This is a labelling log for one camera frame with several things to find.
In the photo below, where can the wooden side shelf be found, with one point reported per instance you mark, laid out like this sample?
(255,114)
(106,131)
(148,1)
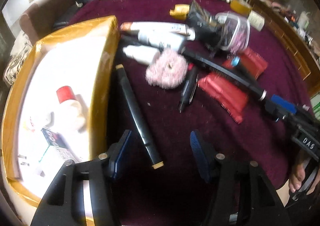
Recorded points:
(295,24)

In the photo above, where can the white pill bottle red label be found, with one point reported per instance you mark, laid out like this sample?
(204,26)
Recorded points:
(68,115)

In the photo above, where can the white green medicine box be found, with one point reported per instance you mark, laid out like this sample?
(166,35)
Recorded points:
(51,148)

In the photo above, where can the large white dropper bottle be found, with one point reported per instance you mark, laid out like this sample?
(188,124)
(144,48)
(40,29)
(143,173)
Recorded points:
(161,40)

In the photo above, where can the white jar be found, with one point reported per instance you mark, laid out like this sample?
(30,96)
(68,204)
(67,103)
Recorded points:
(256,20)

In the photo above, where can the long white orange box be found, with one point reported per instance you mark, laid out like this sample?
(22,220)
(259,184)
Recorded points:
(177,28)

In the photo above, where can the brown armchair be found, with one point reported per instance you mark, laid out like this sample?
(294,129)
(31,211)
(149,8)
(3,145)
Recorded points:
(46,16)

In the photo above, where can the small white dropper bottle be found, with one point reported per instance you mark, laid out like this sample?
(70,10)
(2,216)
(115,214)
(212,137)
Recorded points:
(142,54)

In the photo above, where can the floral patterned cloth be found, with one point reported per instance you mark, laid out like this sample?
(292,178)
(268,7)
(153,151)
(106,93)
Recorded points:
(17,58)

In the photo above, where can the person right hand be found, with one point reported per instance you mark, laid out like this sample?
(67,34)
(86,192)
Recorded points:
(297,174)

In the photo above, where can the red snack packet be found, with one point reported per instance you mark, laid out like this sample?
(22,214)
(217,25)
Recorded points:
(247,64)
(232,99)

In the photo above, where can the yellow taped foam box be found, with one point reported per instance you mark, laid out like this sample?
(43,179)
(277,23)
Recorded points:
(80,56)

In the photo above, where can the black snack packet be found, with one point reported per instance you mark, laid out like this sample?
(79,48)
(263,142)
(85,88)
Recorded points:
(207,29)

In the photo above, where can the black marker pen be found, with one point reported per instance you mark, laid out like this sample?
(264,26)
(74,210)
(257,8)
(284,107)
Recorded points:
(137,118)

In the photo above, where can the pink plush toy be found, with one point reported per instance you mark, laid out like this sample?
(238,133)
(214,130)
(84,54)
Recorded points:
(168,71)

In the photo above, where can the gold foil packet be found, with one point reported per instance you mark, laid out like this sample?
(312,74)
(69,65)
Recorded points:
(180,11)

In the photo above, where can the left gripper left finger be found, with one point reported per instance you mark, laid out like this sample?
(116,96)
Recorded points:
(117,154)

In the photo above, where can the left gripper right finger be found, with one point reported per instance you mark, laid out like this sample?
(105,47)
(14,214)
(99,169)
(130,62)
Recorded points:
(204,154)

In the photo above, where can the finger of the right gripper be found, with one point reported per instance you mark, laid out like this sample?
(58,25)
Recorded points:
(274,104)
(233,76)

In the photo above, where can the clear bag of hair ties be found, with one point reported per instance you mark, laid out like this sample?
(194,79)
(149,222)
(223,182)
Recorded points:
(235,32)

